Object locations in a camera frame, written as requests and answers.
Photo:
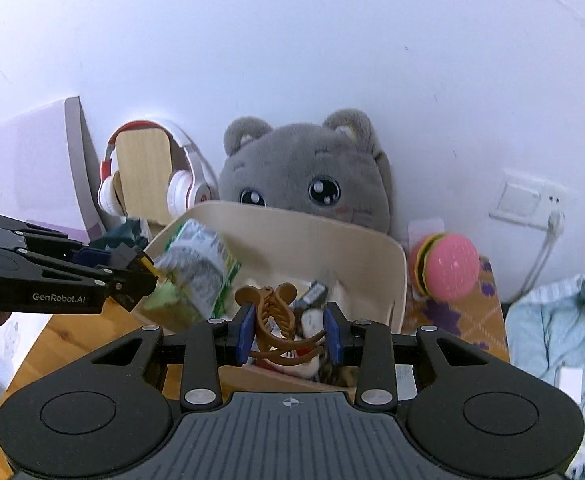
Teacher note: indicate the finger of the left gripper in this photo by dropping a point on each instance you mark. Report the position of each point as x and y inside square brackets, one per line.
[120, 257]
[133, 277]

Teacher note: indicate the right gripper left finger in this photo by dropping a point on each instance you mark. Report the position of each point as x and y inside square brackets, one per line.
[209, 345]

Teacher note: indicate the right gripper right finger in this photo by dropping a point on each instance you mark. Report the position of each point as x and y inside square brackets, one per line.
[367, 345]

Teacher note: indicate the tan hair claw clip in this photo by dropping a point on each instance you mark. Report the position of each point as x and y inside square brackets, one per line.
[276, 327]

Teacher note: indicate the brown scrunchie with white puff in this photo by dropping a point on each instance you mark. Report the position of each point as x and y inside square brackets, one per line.
[309, 324]

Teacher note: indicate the green white snack bag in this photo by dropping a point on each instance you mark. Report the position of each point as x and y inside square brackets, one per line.
[196, 272]

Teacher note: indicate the long dark printed box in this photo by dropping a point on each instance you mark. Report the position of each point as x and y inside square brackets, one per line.
[313, 298]

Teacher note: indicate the dark green tissue packet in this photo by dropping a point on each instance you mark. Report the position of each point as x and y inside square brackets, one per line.
[134, 232]

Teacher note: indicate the wooden headphone stand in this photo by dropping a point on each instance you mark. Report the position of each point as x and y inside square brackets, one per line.
[144, 158]

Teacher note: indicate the beige plastic storage bin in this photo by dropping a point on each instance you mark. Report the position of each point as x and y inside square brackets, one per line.
[365, 269]

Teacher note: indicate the red white headphones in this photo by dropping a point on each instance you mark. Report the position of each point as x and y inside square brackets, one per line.
[187, 186]

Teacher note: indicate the white purple box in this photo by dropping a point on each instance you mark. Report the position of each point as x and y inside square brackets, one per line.
[43, 174]

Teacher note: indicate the pink hamburger plush toy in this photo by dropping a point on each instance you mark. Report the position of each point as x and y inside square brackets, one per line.
[444, 266]

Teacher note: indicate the grey plush cat toy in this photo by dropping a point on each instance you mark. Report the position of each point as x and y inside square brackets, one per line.
[336, 170]

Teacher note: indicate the light green striped cloth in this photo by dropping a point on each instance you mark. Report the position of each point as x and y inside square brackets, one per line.
[545, 333]

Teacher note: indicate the white wall socket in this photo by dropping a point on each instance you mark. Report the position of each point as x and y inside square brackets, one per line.
[529, 201]

